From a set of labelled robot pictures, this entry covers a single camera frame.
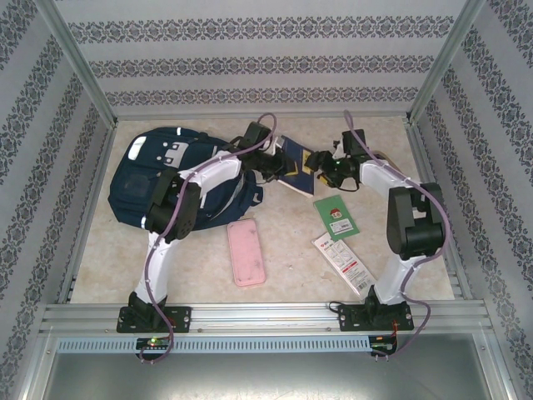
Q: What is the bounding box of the beige glasses case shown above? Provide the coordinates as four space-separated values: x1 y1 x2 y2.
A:
368 148 396 168

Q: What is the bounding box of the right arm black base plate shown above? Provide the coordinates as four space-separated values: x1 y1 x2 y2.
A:
336 303 416 333

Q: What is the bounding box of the long aluminium frame rail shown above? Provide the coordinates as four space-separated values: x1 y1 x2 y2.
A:
39 302 495 336

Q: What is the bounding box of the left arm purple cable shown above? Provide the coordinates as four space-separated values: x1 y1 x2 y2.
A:
137 112 281 364

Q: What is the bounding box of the aluminium frame post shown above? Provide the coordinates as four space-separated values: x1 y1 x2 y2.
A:
407 0 486 122
35 0 118 126

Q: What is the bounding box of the dark blue book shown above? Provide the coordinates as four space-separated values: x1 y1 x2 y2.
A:
276 135 317 197

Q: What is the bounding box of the grey metal panel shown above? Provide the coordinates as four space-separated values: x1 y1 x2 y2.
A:
22 332 513 400

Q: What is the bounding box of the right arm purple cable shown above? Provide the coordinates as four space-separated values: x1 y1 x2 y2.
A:
343 110 449 360

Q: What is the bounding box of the white ruler set package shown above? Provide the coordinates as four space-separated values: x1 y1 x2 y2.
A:
311 232 374 299

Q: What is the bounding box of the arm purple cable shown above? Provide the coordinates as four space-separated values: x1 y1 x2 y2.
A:
137 112 281 364
343 110 449 360

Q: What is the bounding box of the pink pencil case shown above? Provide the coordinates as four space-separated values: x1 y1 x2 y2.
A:
227 218 267 288

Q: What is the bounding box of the navy blue backpack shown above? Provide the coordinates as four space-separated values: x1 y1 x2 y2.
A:
107 124 266 233

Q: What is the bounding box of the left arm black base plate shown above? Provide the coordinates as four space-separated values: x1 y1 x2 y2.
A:
116 306 192 334

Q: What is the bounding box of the aluminium side rail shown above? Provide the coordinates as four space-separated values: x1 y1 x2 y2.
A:
406 117 474 301
57 120 118 305

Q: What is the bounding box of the small circuit board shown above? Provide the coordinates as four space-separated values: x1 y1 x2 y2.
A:
136 336 172 350
371 332 400 352

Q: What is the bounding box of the slotted grey cable duct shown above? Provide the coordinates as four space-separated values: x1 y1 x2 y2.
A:
56 335 371 354

